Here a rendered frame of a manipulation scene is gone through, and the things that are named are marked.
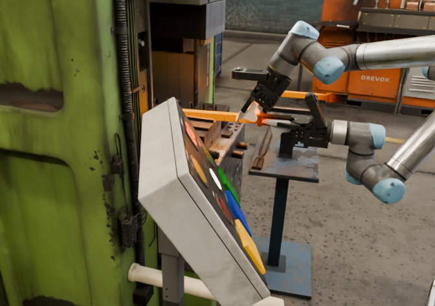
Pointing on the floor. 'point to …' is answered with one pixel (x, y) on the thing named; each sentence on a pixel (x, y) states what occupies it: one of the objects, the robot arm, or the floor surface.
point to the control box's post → (173, 280)
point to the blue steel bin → (219, 55)
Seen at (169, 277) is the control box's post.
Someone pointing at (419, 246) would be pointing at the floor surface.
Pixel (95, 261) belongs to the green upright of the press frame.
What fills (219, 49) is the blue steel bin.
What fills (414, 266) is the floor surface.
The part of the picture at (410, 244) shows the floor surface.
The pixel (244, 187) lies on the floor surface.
